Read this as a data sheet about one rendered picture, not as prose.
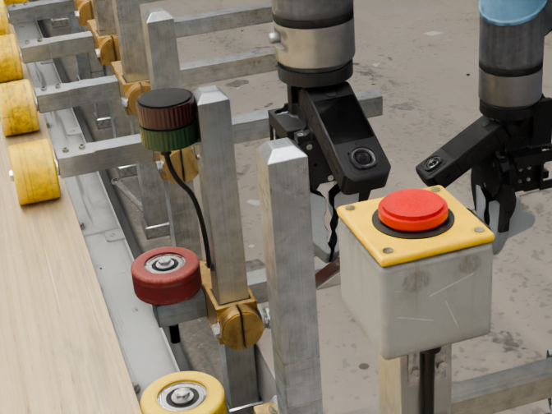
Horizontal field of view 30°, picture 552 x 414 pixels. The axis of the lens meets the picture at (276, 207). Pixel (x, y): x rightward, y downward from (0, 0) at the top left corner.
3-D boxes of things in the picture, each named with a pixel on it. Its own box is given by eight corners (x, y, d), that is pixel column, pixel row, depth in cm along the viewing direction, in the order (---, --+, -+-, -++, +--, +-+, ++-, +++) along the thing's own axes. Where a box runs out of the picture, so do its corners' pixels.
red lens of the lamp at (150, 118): (188, 103, 111) (186, 84, 110) (201, 122, 106) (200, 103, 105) (133, 112, 110) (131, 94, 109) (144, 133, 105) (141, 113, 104)
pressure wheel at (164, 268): (199, 316, 129) (189, 236, 124) (215, 351, 122) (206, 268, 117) (136, 331, 127) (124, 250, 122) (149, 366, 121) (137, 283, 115)
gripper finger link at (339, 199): (341, 234, 110) (338, 156, 106) (361, 260, 105) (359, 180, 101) (313, 241, 110) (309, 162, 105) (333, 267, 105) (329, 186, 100)
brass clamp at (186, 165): (183, 141, 147) (179, 108, 145) (207, 179, 136) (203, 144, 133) (140, 149, 146) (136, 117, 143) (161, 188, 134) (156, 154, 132)
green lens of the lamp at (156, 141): (190, 124, 112) (188, 105, 111) (204, 144, 107) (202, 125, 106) (136, 134, 111) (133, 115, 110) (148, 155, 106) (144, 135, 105)
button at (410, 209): (429, 206, 62) (429, 181, 62) (459, 236, 59) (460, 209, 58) (368, 220, 61) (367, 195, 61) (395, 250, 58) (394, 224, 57)
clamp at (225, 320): (233, 287, 130) (230, 253, 128) (265, 344, 119) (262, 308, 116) (190, 297, 129) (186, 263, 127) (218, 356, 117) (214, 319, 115)
